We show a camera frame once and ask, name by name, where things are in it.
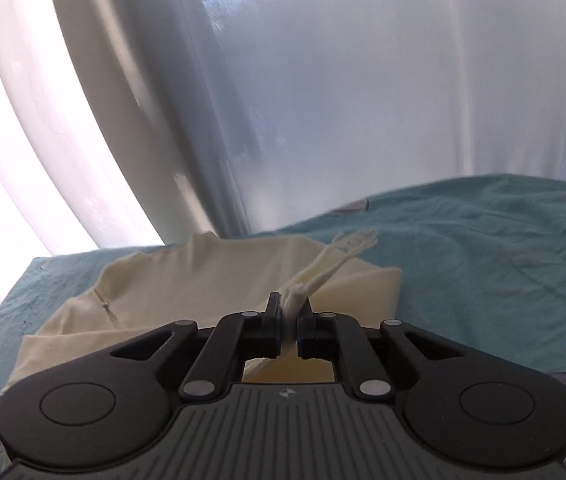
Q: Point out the teal mushroom print bed sheet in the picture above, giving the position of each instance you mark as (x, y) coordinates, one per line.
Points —
(483, 260)

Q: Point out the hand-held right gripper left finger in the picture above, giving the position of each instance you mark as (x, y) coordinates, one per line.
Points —
(274, 321)

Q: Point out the cream knit sweater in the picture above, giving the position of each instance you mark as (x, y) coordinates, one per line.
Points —
(223, 280)

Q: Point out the white curtain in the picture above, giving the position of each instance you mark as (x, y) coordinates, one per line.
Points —
(23, 125)

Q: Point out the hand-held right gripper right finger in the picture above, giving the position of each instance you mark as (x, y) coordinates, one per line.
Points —
(306, 330)

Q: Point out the white glossy wardrobe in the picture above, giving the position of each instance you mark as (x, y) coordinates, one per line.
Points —
(363, 90)

